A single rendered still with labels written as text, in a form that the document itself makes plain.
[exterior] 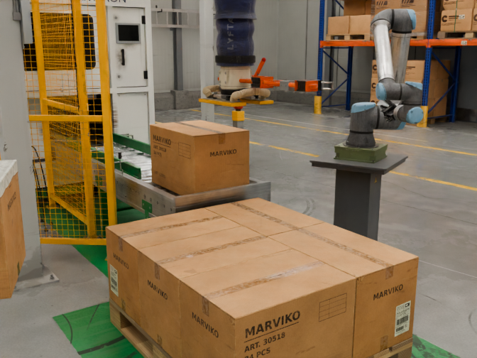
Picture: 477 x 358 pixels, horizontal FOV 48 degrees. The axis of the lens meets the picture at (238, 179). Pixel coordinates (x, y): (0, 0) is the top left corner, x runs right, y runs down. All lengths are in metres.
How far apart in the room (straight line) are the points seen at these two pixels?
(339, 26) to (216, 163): 9.07
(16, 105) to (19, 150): 0.27
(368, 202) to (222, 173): 0.95
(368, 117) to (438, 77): 7.85
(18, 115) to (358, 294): 2.22
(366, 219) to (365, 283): 1.29
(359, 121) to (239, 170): 0.82
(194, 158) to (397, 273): 1.37
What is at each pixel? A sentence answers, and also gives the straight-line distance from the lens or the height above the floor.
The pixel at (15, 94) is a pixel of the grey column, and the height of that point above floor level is 1.18.
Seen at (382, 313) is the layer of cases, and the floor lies 0.33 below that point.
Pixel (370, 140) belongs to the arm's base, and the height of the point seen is 0.88.
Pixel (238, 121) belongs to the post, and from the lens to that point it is 3.94.
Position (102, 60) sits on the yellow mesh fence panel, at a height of 1.37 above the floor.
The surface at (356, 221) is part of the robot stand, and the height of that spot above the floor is 0.35.
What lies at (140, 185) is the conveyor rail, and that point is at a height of 0.58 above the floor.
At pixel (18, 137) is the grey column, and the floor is 0.93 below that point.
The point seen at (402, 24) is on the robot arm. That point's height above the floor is 1.58.
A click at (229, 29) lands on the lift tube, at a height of 1.54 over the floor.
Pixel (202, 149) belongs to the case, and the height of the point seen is 0.86.
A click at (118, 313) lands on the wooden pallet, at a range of 2.95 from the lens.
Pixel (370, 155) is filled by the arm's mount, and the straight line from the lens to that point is 3.45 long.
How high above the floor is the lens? 1.44
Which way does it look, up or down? 14 degrees down
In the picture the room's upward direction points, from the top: straight up
